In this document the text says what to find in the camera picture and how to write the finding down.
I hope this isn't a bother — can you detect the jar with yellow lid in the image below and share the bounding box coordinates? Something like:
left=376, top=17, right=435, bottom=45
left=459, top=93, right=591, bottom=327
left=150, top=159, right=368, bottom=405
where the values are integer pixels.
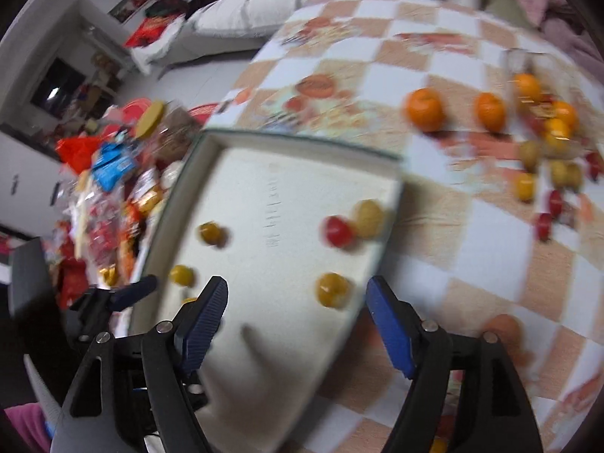
left=134, top=100, right=203, bottom=166

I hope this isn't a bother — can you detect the blue snack packet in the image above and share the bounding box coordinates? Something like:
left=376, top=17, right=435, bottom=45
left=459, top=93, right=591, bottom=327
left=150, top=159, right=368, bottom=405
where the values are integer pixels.
left=92, top=142, right=137, bottom=193

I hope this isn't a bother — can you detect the red snack packets pile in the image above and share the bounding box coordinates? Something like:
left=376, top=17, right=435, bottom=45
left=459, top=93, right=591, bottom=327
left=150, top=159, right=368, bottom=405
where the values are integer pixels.
left=46, top=132, right=163, bottom=310

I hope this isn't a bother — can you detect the red cherry tomato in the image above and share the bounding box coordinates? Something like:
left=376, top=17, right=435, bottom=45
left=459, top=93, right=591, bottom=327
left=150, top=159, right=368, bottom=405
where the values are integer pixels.
left=535, top=213, right=553, bottom=242
left=548, top=189, right=564, bottom=220

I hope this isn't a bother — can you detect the yellow cherry tomato on table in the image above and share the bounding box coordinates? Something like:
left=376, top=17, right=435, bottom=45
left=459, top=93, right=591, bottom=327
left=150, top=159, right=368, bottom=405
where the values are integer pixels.
left=514, top=172, right=535, bottom=203

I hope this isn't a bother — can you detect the white shallow box tray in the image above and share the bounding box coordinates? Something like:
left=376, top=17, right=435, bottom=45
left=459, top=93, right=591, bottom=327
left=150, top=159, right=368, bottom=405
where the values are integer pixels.
left=129, top=130, right=403, bottom=452

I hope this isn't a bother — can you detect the brown longan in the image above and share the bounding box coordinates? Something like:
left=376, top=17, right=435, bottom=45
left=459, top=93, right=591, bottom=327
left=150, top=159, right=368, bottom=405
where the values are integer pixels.
left=353, top=199, right=386, bottom=239
left=566, top=163, right=584, bottom=193
left=517, top=140, right=541, bottom=173
left=549, top=160, right=568, bottom=189

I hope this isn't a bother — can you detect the checkered patterned tablecloth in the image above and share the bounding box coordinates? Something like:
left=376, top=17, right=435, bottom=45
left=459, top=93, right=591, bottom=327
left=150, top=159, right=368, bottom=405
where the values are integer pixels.
left=210, top=0, right=603, bottom=452

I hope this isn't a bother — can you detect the clear glass fruit bowl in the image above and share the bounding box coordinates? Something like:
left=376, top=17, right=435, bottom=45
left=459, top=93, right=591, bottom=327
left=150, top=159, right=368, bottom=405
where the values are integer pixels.
left=503, top=48, right=596, bottom=160

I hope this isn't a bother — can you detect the large orange mandarin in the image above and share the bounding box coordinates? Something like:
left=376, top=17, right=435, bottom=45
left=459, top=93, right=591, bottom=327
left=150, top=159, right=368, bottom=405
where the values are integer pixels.
left=404, top=88, right=445, bottom=133

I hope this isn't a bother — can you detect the pink blanket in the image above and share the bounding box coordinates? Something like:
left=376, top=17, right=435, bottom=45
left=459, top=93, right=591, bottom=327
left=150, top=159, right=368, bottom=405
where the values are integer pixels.
left=516, top=0, right=603, bottom=83

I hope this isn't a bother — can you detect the red tomato behind bowl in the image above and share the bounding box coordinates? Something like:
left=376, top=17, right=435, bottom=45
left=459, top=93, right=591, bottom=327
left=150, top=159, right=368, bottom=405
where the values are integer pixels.
left=585, top=150, right=603, bottom=182

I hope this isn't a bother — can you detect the yellow cherry tomato pair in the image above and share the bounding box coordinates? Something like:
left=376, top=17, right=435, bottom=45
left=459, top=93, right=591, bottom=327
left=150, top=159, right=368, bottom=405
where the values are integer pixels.
left=315, top=272, right=351, bottom=309
left=170, top=265, right=196, bottom=287

